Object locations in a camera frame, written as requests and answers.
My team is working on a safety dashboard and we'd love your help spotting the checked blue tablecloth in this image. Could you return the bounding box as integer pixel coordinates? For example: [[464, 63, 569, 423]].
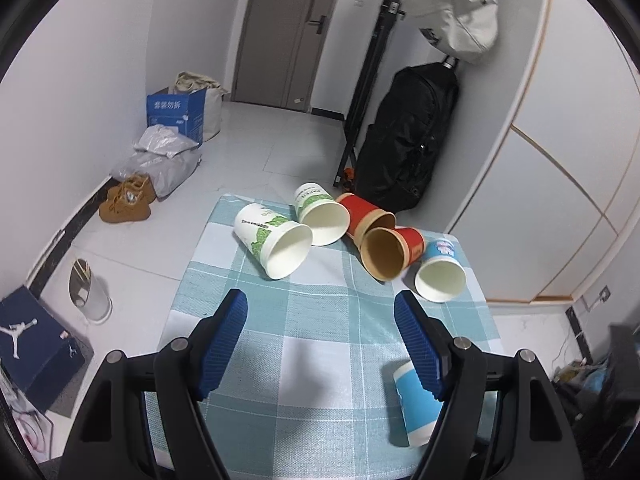
[[143, 193, 505, 480]]

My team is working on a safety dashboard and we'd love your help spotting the grey door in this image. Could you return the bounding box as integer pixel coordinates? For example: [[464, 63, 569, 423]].
[[233, 0, 348, 111]]

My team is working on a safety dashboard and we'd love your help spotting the white canvas bag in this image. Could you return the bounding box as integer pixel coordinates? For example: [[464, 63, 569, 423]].
[[396, 0, 500, 64]]

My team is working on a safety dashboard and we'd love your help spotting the black tripod stand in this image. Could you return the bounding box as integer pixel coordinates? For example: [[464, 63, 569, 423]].
[[333, 0, 407, 192]]

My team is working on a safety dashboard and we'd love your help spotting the black furniture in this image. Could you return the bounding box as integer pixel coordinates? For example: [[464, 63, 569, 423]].
[[550, 324, 640, 480]]

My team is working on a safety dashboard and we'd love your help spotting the blue cardboard box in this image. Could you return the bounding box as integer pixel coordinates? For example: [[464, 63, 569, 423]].
[[146, 86, 208, 144]]

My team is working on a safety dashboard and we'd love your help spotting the dark blue shoe box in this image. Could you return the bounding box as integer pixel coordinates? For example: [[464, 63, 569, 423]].
[[0, 286, 86, 414]]

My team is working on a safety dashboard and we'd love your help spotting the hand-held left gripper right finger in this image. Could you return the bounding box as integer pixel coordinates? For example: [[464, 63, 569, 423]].
[[394, 290, 586, 480]]

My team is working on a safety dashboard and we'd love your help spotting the red paper cup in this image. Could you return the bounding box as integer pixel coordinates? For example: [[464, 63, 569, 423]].
[[360, 226, 426, 282], [335, 192, 397, 252]]

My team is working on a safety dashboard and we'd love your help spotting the black backpack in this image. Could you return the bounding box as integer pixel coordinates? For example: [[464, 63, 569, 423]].
[[351, 62, 460, 213]]

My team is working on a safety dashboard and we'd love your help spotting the beige tote bag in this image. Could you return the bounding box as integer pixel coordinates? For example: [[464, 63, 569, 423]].
[[173, 71, 229, 142]]

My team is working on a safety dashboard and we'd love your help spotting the white blue print paper cup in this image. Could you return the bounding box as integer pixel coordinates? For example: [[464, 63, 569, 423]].
[[414, 238, 467, 304]]

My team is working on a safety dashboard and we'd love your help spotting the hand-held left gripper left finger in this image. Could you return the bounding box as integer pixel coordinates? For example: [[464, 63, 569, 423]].
[[60, 288, 249, 480]]

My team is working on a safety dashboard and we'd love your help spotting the white wardrobe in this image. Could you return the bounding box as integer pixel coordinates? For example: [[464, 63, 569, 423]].
[[443, 0, 640, 304]]

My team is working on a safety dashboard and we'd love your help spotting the grey plastic parcel bag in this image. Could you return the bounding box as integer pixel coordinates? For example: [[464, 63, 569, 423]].
[[110, 149, 203, 199], [133, 124, 200, 155]]

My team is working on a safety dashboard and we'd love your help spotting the white green paper cup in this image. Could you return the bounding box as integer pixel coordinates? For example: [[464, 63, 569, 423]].
[[293, 182, 351, 247], [233, 203, 314, 280]]

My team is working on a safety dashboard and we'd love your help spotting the white cable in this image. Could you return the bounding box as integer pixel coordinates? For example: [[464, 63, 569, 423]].
[[551, 298, 608, 376]]

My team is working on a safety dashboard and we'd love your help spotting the brown suede shoe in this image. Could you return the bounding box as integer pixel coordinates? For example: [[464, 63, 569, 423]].
[[107, 172, 157, 204], [98, 191, 152, 223]]

